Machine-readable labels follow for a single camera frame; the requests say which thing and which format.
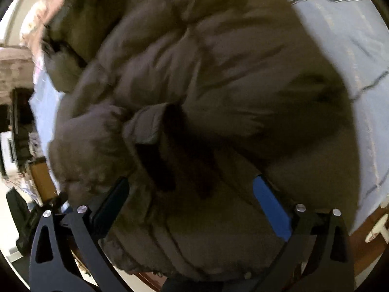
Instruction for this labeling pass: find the light blue checked bedsheet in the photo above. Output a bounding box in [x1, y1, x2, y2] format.
[31, 0, 388, 230]

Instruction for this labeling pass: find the dark olive puffer jacket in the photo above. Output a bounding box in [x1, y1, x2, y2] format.
[42, 0, 360, 280]

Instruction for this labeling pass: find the pink floral bedding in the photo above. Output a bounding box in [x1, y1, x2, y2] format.
[20, 0, 64, 58]

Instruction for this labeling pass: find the brown wooden bed frame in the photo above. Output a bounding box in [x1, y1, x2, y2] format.
[28, 157, 389, 292]

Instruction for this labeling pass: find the dark tv cabinet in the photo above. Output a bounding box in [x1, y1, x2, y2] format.
[9, 88, 35, 172]

